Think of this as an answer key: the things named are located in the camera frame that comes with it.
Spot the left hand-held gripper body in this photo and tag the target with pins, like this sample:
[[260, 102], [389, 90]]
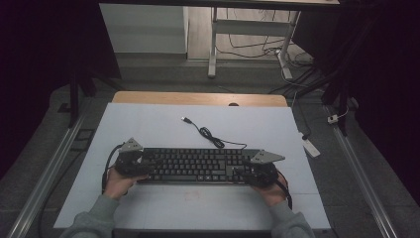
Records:
[[128, 165]]

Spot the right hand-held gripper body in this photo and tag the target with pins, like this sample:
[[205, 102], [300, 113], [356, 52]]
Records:
[[262, 175]]

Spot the black keyboard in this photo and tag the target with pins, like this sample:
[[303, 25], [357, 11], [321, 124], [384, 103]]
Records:
[[198, 165]]

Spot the person's right hand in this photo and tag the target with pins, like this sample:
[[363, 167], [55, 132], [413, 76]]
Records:
[[272, 195]]

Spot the person's left hand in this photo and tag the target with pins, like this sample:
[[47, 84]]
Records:
[[119, 186]]

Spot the white table mat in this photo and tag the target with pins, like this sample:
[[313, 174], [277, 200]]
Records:
[[158, 129]]

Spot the white power strip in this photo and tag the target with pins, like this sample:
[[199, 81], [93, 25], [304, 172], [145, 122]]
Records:
[[311, 148]]

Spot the black metal stand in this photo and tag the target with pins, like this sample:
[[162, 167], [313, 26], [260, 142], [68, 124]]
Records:
[[343, 99], [74, 99]]

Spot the small white adapter box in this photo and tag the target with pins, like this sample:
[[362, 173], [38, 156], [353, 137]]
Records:
[[333, 119]]

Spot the white-legged desk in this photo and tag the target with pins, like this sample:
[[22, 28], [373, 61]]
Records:
[[212, 49]]

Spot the white cabinet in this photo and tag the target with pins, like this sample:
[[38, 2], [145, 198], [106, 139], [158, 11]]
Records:
[[145, 29]]

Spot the dark curtain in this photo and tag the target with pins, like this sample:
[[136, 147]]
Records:
[[389, 82], [39, 49]]

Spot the aluminium floor rail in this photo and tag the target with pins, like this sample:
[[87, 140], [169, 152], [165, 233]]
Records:
[[49, 172], [360, 178]]

